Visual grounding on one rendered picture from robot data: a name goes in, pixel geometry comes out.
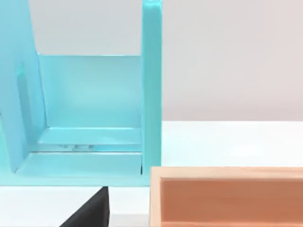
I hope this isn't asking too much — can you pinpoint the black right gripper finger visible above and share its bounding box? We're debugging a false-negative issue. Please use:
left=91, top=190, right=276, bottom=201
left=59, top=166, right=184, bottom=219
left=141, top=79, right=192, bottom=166
left=59, top=186, right=111, bottom=227

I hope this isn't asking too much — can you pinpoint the light blue rack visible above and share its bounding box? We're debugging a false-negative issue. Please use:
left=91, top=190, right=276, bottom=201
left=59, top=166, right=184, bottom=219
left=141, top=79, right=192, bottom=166
left=0, top=0, right=163, bottom=187

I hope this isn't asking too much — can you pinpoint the shallow salmon-coloured box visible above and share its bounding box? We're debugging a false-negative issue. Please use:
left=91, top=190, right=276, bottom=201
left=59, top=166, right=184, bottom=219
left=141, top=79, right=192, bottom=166
left=148, top=166, right=303, bottom=227

